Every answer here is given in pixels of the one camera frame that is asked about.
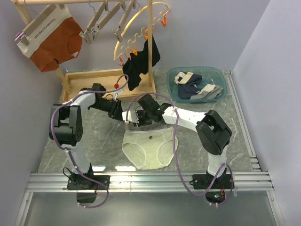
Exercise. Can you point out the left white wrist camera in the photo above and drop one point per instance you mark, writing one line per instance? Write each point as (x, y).
(118, 90)

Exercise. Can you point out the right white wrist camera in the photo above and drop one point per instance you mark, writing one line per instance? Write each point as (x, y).
(130, 116)

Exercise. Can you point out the orange white underwear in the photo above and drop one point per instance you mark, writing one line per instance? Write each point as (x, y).
(54, 42)

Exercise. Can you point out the beige hanger with orange underwear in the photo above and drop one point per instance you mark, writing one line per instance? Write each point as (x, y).
(38, 20)

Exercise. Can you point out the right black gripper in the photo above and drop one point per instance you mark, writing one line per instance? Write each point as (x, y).
(140, 123)

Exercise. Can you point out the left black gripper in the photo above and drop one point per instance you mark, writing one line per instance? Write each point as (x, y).
(116, 111)

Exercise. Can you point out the navy blue underwear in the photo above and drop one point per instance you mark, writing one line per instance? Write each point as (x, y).
(187, 84)

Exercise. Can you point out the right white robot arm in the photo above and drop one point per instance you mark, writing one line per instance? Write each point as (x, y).
(212, 130)

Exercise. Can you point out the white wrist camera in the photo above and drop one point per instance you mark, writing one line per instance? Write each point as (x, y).
(130, 116)
(118, 90)

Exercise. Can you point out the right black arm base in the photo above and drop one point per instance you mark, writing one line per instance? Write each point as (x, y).
(222, 186)

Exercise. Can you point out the wooden drying rack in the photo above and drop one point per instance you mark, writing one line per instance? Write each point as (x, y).
(73, 82)

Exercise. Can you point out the aluminium mounting rail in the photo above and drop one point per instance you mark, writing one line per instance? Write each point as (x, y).
(156, 198)

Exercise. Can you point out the teal plastic basin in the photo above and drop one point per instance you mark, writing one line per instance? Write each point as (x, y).
(210, 75)

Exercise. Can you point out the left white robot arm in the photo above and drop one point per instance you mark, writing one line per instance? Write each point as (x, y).
(66, 128)

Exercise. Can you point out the pale yellow underwear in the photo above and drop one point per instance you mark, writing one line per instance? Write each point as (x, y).
(149, 150)

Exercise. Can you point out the black underwear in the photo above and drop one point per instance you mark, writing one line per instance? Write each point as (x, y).
(136, 65)

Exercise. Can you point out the yellow curved clip hanger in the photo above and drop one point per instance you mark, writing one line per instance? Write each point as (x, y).
(129, 38)

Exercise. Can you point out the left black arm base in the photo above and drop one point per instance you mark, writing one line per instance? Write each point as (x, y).
(85, 189)

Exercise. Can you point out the grey underwear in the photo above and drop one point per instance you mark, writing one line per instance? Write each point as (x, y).
(210, 91)

